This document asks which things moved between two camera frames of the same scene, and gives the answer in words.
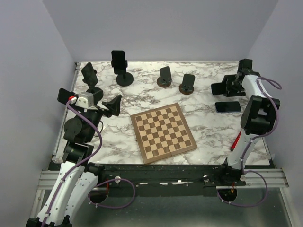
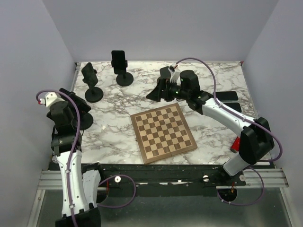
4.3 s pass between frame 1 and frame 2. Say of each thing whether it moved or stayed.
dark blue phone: moved
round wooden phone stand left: stayed
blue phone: stayed
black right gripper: moved
